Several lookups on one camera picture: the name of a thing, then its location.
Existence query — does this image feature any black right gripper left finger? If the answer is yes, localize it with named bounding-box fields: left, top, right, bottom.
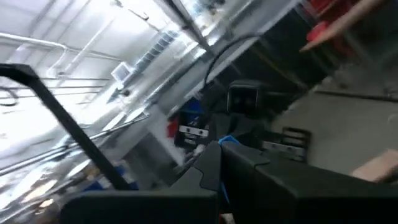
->
left=60, top=140, right=223, bottom=224

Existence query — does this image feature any teal drawstring trash bag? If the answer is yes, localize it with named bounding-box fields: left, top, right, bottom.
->
left=217, top=134, right=241, bottom=205

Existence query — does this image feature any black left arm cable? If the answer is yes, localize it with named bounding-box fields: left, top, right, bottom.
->
left=203, top=34, right=261, bottom=91

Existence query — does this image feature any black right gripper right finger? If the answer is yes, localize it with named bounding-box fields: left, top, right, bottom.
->
left=221, top=141, right=398, bottom=224

